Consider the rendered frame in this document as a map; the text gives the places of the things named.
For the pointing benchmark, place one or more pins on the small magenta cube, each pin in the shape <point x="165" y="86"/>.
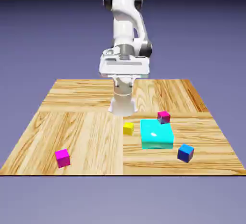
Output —
<point x="62" y="158"/>

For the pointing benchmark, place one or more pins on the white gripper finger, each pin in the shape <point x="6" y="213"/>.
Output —
<point x="116" y="83"/>
<point x="131" y="82"/>

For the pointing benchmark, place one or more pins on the small pink cube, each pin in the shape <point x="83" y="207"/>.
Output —
<point x="163" y="116"/>

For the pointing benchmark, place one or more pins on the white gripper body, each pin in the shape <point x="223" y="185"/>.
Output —
<point x="124" y="69"/>

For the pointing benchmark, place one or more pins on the small yellow cube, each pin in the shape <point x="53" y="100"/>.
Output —
<point x="128" y="128"/>

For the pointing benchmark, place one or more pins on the small blue cube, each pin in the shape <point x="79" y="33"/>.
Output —
<point x="184" y="153"/>

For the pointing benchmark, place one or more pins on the large cyan box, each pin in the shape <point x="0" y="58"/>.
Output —
<point x="156" y="134"/>

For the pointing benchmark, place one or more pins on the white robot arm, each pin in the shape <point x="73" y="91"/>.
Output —
<point x="123" y="10"/>

